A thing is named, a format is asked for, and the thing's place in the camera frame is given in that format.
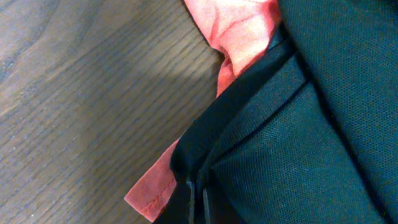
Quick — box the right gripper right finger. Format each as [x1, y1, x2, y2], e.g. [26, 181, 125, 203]
[203, 189, 211, 224]

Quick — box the black t-shirt with white logo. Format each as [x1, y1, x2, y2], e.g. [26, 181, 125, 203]
[156, 0, 397, 223]

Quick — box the red orange garment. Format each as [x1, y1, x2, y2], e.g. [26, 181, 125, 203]
[124, 0, 281, 222]

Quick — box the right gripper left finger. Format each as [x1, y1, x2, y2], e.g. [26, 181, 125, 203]
[187, 180, 195, 224]

